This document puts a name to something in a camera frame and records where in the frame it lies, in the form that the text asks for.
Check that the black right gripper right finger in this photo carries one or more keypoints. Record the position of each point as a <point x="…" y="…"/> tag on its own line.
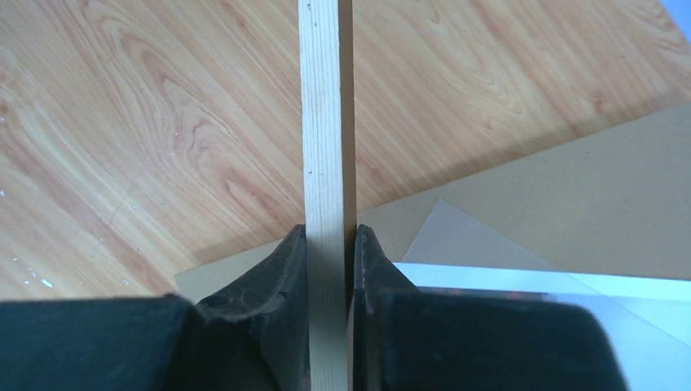
<point x="373" y="353"/>

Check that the clear acrylic sheet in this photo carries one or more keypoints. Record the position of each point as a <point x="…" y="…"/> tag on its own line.
<point x="646" y="320"/>

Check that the brown cardboard backing board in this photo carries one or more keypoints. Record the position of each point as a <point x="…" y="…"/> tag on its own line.
<point x="615" y="204"/>

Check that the light wooden picture frame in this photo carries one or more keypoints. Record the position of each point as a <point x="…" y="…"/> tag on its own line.
<point x="325" y="30"/>

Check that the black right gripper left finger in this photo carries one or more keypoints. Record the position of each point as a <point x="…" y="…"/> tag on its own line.
<point x="255" y="332"/>

